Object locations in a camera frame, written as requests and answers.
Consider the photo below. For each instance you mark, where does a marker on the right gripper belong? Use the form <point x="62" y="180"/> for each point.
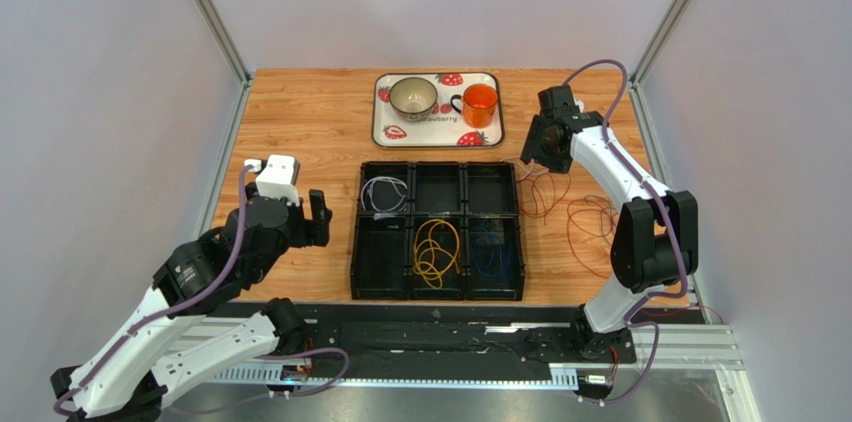
<point x="538" y="139"/>

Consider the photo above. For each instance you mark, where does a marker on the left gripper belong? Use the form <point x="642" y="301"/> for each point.
<point x="315" y="231"/>

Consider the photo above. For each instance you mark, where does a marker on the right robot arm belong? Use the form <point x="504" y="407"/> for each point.
<point x="655" y="244"/>

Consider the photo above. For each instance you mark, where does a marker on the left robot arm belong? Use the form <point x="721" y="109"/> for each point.
<point x="134" y="377"/>

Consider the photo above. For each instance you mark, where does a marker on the orange mug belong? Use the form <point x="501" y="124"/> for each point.
<point x="477" y="105"/>

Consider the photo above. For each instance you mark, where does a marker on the black six-compartment organizer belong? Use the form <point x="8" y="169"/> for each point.
<point x="437" y="231"/>

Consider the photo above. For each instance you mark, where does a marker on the strawberry pattern tray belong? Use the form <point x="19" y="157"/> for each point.
<point x="444" y="126"/>

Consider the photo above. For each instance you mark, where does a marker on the grey ceramic bowl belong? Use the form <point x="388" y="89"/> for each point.
<point x="413" y="98"/>

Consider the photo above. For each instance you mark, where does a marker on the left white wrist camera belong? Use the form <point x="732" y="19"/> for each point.
<point x="276" y="178"/>

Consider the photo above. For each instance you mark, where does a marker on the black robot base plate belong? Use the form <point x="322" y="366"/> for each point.
<point x="439" y="342"/>

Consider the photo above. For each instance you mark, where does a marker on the aluminium frame rail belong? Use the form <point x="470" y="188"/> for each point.
<point x="691" y="346"/>

